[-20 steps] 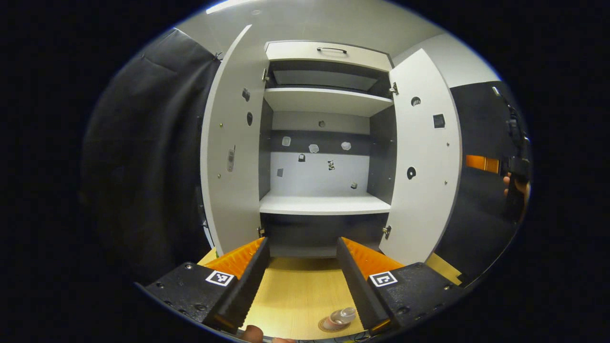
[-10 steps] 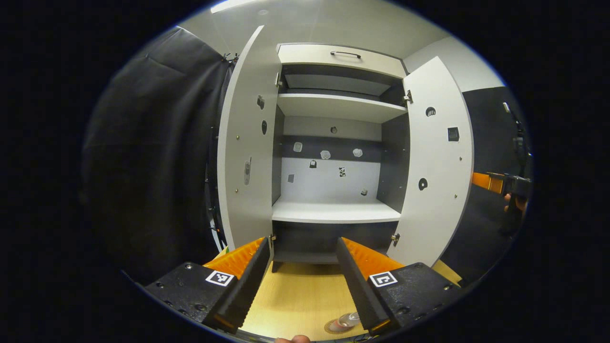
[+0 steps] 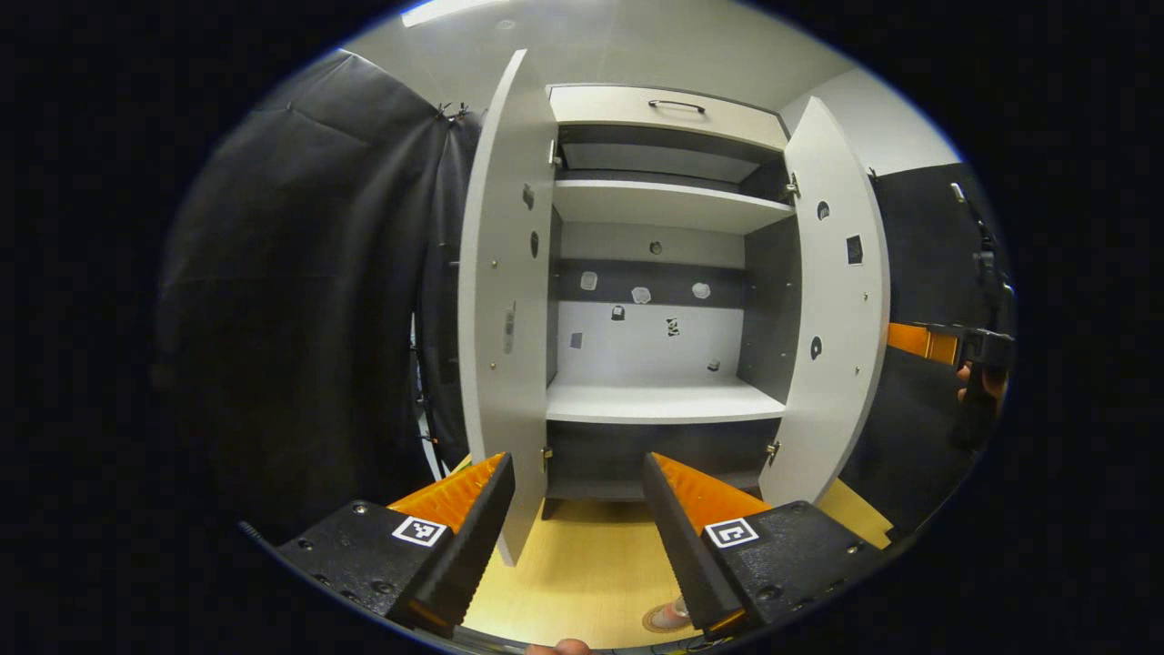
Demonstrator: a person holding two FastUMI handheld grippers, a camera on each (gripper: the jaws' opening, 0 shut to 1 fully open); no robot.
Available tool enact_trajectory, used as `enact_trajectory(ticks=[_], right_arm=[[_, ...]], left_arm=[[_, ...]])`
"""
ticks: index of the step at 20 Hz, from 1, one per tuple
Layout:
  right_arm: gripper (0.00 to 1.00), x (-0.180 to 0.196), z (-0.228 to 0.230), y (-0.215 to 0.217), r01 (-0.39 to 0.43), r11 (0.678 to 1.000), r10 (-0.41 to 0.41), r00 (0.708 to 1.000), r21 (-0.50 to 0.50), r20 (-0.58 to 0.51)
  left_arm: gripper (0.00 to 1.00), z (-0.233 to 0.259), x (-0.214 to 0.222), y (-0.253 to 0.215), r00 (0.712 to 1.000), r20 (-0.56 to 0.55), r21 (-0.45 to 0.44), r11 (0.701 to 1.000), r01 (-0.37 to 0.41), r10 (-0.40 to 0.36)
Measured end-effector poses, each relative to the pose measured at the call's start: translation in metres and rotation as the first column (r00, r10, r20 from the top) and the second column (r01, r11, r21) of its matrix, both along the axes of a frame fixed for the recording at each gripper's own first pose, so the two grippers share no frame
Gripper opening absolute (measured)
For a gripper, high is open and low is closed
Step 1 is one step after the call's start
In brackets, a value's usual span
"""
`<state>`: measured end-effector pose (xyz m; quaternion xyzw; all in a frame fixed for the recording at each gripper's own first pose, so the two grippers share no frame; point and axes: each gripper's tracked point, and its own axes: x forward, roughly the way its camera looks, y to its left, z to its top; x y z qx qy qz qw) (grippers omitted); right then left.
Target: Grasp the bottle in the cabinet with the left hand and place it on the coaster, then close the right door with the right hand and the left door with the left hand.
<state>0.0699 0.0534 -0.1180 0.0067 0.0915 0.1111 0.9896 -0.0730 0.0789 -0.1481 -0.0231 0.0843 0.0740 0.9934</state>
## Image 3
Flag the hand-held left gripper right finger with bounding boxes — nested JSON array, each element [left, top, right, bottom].
[[642, 452, 897, 640]]

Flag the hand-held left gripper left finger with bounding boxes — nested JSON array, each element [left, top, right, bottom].
[[273, 452, 517, 640]]

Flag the round brown coaster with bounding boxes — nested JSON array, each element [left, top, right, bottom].
[[641, 600, 703, 636]]

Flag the white cabinet door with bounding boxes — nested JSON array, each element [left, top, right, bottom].
[[457, 48, 557, 567], [759, 96, 890, 509]]

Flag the white cabinet shelf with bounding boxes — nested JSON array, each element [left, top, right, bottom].
[[546, 378, 787, 426], [553, 179, 795, 236]]

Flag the white and grey cabinet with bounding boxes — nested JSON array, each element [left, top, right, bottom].
[[544, 84, 801, 521]]

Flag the white cabinet drawer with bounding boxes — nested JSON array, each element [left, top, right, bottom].
[[547, 85, 788, 153]]

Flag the black backdrop cloth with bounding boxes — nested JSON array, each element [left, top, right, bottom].
[[818, 162, 1015, 538], [155, 50, 483, 547]]

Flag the ceiling light panel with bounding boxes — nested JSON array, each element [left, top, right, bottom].
[[400, 0, 510, 28]]

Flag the white cable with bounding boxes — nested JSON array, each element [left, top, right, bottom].
[[409, 314, 451, 483]]

